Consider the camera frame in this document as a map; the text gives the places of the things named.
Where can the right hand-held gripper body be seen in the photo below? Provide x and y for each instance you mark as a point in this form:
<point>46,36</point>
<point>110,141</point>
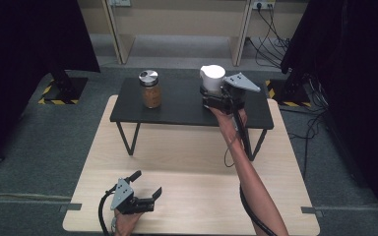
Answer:
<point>239,82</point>

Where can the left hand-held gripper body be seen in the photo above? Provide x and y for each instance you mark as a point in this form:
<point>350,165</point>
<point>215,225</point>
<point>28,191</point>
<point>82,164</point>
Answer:
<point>122,195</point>

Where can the black metal riser shelf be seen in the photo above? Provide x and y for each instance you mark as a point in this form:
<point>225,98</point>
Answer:
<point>180,108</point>

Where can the silver-lid glass spice jar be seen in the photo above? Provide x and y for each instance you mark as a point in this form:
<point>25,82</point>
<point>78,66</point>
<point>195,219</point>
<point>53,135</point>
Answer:
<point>151,93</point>

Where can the person's left hand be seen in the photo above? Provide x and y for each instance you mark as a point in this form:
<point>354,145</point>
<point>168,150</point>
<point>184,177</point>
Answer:
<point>124,224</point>

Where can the person's right hand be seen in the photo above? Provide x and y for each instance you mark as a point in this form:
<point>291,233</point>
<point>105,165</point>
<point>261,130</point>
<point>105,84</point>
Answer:
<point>229,123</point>

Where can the beige wooden desk panel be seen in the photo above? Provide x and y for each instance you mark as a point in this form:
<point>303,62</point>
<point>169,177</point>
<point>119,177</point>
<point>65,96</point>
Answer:
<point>119,36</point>
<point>239,39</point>

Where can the stand base with hazard tape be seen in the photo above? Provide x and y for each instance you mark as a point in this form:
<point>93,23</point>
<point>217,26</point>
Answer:
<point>69,88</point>
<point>288,93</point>

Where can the grey floor tape piece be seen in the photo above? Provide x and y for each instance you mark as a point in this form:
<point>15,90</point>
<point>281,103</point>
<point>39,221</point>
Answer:
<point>70,207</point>
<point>311,211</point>

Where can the black curtain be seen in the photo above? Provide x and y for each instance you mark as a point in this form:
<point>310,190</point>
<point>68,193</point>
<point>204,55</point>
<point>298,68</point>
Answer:
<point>19,65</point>
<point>357,82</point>

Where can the white wall socket with plugs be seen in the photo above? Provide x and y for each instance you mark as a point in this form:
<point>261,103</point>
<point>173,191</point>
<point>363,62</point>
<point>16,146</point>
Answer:
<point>263,4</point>

